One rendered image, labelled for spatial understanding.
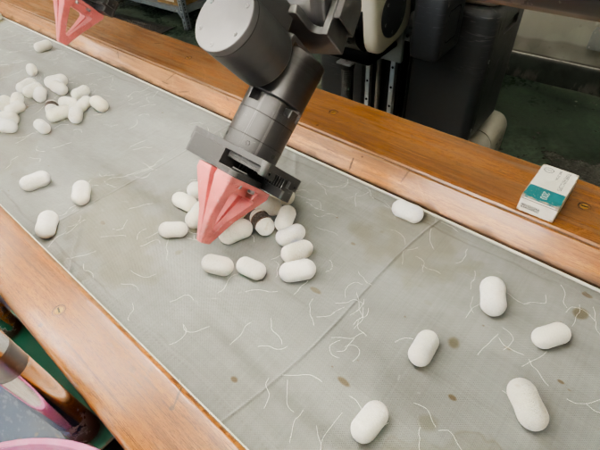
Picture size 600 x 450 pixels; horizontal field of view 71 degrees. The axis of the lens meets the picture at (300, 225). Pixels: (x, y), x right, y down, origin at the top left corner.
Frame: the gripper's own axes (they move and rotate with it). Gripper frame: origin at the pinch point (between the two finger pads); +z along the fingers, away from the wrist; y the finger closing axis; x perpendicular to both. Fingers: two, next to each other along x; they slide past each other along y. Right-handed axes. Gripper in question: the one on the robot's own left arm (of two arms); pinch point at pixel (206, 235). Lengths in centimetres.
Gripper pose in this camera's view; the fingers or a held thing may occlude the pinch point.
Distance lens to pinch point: 42.9
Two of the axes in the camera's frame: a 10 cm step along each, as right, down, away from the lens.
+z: -4.7, 8.8, 0.7
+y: 7.5, 4.4, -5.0
